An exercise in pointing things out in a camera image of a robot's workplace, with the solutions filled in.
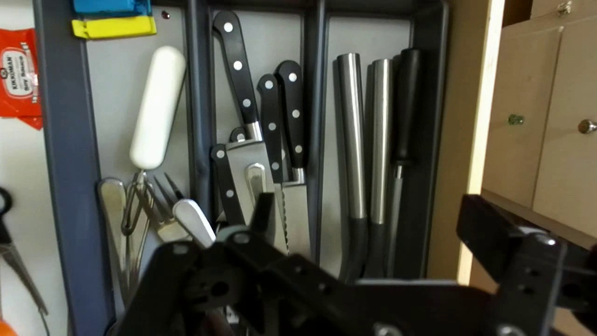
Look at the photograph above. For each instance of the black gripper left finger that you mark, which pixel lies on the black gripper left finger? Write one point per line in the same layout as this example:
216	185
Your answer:
249	291

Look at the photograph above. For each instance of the blue clip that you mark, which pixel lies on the blue clip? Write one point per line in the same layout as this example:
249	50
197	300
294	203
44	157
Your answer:
113	6

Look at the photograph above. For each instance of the yellow blue sponge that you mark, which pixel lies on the yellow blue sponge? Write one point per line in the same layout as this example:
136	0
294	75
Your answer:
113	28

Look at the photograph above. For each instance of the slim black riveted knife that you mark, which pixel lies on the slim black riveted knife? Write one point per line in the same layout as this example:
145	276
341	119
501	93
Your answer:
272	123

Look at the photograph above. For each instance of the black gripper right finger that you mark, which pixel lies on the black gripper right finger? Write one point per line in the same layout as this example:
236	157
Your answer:
529	272

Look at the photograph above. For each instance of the wooden cabinet with knobs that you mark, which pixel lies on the wooden cabinet with knobs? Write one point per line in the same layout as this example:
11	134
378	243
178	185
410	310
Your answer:
548	93

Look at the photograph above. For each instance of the serrated black riveted knife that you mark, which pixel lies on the serrated black riveted knife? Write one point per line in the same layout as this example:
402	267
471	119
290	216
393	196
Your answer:
292	112

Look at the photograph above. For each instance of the large black riveted knife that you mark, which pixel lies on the large black riveted knife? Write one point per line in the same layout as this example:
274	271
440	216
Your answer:
236	75

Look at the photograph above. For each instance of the wooden drawer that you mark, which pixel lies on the wooden drawer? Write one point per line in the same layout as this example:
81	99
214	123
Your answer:
468	155

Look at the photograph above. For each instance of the red packet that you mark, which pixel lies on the red packet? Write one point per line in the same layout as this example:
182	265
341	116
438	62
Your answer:
20	80

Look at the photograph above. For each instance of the grey cutlery tray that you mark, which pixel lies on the grey cutlery tray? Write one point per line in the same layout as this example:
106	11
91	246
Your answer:
68	187

